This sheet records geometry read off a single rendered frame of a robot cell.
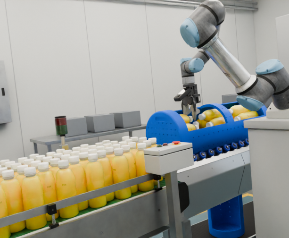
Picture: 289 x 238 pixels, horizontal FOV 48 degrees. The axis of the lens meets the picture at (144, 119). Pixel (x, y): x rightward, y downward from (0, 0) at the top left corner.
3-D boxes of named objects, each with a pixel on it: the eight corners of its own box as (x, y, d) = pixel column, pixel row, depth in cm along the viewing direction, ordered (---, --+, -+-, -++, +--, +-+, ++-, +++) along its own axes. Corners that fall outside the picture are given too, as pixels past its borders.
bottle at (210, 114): (222, 120, 211) (203, 124, 199) (215, 114, 214) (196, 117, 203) (227, 112, 207) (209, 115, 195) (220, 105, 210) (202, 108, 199)
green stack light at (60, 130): (70, 133, 179) (69, 124, 178) (59, 135, 175) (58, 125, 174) (65, 132, 184) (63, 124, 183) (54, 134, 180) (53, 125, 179)
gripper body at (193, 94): (201, 103, 192) (199, 83, 191) (191, 105, 187) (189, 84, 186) (191, 104, 198) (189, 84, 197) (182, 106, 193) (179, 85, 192)
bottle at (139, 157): (135, 189, 149) (131, 148, 148) (146, 185, 154) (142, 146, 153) (145, 191, 144) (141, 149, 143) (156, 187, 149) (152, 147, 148)
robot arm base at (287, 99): (310, 88, 157) (301, 72, 153) (293, 110, 153) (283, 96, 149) (284, 87, 170) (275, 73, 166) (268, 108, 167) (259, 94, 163)
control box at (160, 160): (194, 165, 144) (192, 141, 143) (161, 175, 131) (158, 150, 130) (178, 163, 152) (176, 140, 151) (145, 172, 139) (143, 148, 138)
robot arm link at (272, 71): (297, 76, 153) (283, 54, 148) (279, 96, 151) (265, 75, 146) (277, 75, 164) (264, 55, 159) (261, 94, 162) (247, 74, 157)
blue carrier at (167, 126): (270, 139, 223) (269, 97, 220) (182, 166, 168) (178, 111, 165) (235, 136, 245) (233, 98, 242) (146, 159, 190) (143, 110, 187)
